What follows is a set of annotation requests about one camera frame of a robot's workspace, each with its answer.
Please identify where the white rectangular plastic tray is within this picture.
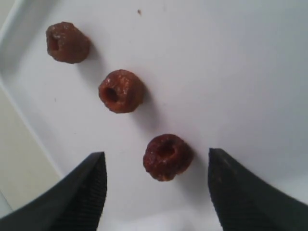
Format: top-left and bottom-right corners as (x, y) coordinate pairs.
(0, 0), (308, 231)

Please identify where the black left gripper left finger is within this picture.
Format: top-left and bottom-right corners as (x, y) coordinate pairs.
(0, 152), (106, 231)

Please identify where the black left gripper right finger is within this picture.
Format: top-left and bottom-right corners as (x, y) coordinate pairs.
(208, 148), (308, 231)

